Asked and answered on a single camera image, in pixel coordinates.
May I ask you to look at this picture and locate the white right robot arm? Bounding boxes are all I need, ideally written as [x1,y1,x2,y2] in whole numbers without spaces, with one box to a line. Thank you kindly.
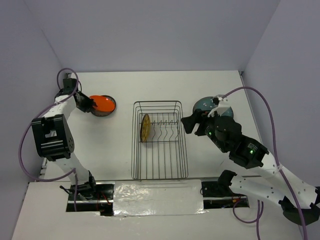
[181,109,320,226]

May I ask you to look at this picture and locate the yellow patterned plate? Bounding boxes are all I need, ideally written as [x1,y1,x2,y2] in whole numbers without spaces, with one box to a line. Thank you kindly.
[140,114,151,143]

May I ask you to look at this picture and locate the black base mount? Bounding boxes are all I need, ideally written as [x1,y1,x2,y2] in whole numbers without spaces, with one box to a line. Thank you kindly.
[66,182,115,217]
[200,181,250,210]

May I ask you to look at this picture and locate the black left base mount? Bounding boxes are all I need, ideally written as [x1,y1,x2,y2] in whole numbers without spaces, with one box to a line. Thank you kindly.
[66,182,115,217]

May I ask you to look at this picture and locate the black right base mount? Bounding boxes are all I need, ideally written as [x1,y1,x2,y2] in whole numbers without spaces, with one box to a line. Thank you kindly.
[200,181,250,210]

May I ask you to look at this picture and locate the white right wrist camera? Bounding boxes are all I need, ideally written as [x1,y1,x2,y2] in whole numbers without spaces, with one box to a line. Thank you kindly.
[207,95,231,118]

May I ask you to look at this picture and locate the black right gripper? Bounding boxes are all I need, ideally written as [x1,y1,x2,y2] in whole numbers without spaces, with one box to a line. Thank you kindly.
[180,107,228,152]

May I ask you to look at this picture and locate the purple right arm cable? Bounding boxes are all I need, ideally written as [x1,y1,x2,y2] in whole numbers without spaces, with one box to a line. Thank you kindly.
[223,86,308,240]

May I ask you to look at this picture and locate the grey wire dish rack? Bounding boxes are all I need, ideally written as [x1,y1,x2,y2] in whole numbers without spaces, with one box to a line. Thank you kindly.
[131,100,189,181]

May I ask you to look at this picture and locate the grey plate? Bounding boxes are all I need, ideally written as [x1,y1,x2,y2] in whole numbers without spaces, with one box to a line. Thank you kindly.
[192,95,234,118]

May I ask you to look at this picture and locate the dark speckled plate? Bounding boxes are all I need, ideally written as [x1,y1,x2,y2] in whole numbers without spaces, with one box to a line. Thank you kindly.
[92,94,118,118]

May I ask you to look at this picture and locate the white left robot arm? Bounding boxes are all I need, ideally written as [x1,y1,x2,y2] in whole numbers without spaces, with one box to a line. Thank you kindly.
[31,78,98,200]

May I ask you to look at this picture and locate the silver foil tape sheet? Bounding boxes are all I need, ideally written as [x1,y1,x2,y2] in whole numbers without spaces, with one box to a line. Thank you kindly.
[113,179,205,217]

